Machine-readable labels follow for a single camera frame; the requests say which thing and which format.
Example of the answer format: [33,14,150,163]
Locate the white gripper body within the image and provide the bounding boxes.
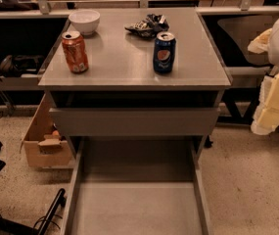
[251,73,279,135]

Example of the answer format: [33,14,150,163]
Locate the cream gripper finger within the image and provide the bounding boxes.
[248,28,272,54]

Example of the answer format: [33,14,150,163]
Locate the blue pepsi can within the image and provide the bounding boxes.
[153,31,176,73]

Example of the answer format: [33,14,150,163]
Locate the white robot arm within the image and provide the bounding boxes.
[248,19,279,135]

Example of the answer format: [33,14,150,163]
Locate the grey drawer cabinet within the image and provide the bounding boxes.
[37,7,233,159]

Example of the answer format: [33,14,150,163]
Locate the open middle drawer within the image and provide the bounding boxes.
[60,139,214,235]

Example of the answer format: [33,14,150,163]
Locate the orange soda can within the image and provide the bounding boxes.
[62,31,89,73]

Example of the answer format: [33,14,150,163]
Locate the crumpled dark chip bag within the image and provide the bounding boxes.
[124,14,169,38]

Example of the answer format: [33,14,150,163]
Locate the white bowl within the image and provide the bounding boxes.
[69,9,100,35]

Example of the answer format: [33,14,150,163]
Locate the cardboard box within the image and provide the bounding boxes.
[23,96,73,167]

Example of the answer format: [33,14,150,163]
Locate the black headphones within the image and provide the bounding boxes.
[0,55,44,77]

